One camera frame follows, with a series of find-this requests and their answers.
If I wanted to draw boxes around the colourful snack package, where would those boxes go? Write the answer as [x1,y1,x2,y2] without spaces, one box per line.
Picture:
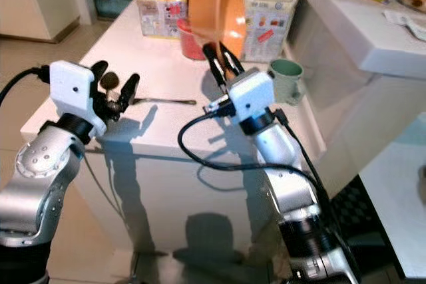
[136,0,189,40]

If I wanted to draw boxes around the white kitchen counter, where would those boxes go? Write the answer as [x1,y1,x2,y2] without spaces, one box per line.
[298,0,426,78]

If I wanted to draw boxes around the dark metal spoon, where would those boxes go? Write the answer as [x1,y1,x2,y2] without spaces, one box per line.
[101,73,198,106]

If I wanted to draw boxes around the white printed carton box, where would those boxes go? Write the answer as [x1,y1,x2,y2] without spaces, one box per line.
[240,0,301,63]

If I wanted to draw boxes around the red plastic cup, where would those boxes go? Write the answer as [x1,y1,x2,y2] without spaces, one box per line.
[177,18,208,61]

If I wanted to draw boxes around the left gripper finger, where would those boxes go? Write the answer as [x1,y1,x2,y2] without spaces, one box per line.
[119,72,141,109]
[91,61,109,93]

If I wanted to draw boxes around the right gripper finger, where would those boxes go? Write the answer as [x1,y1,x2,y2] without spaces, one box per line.
[202,43,231,93]
[222,46,245,76]

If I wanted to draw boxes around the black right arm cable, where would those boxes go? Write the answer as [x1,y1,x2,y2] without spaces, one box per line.
[178,95,335,213]

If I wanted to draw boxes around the black mesh chair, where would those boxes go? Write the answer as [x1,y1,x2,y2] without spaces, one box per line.
[331,176,401,281]

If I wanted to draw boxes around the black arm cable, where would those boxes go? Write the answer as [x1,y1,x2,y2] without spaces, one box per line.
[0,67,53,109]
[178,95,335,213]

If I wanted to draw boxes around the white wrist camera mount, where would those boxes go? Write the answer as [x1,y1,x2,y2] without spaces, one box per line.
[49,60,108,129]
[229,67,276,119]

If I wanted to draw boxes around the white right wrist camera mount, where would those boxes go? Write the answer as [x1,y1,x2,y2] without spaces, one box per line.
[229,67,276,119]

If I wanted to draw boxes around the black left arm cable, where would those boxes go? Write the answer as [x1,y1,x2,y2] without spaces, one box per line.
[0,67,53,109]

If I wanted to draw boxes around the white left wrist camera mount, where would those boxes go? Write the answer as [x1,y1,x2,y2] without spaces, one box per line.
[49,60,108,129]

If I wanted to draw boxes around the green ceramic mug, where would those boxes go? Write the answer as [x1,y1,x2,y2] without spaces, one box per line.
[269,58,308,106]

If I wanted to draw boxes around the white paper slips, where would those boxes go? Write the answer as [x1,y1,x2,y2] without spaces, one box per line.
[382,9,426,41]

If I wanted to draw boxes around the orange bowl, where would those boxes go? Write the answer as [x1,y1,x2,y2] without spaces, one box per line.
[187,0,248,60]

